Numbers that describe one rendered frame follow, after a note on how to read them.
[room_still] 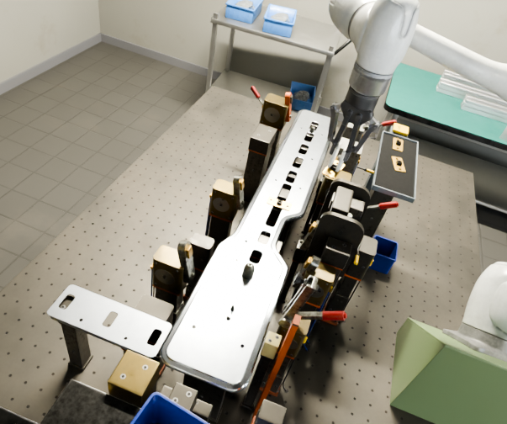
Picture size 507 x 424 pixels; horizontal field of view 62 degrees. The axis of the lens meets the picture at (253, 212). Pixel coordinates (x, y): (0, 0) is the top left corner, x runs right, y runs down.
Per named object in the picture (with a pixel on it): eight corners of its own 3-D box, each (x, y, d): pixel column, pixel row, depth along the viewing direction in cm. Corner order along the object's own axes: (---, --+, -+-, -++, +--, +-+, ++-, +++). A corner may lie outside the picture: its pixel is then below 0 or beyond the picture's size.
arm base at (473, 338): (483, 346, 142) (488, 331, 142) (530, 371, 120) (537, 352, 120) (434, 328, 141) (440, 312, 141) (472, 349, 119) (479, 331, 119)
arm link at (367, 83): (362, 53, 101) (354, 76, 105) (349, 64, 95) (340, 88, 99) (398, 67, 99) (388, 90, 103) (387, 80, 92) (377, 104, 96)
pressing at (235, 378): (294, 107, 200) (295, 104, 199) (340, 122, 198) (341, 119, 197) (154, 361, 100) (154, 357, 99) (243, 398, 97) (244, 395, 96)
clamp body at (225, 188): (201, 243, 168) (210, 174, 144) (229, 253, 166) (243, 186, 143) (194, 255, 163) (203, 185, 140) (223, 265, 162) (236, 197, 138)
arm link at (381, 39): (406, 77, 95) (378, 50, 103) (440, 5, 84) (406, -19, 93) (364, 76, 91) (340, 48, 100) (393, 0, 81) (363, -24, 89)
